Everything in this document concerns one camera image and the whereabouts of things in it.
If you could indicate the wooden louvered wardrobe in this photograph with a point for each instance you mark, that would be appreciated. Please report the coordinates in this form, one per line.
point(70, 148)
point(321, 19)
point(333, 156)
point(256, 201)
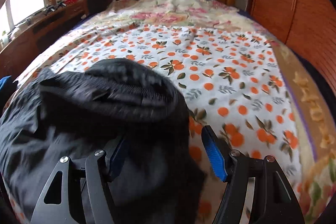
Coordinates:
point(305, 26)

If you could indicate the wooden desk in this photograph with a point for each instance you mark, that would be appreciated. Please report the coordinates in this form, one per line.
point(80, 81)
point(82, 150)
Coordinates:
point(21, 51)

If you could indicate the folded blue garment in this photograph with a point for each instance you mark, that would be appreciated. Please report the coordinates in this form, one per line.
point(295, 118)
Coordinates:
point(5, 83)

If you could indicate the red bowl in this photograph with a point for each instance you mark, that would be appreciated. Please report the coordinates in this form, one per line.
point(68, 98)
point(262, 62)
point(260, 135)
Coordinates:
point(70, 2)

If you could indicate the floral beige blanket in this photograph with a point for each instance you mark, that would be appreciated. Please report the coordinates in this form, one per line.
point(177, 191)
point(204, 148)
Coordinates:
point(314, 122)

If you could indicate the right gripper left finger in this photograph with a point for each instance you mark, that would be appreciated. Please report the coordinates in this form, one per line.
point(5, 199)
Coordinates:
point(60, 200)

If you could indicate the black trousers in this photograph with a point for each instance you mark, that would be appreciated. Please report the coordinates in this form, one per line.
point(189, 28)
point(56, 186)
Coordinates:
point(74, 114)

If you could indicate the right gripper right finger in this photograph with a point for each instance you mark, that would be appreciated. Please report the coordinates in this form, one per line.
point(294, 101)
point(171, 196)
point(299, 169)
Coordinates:
point(258, 183)

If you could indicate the orange print white bedsheet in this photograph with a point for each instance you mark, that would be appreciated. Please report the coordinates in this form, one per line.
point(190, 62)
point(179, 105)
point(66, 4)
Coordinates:
point(230, 81)

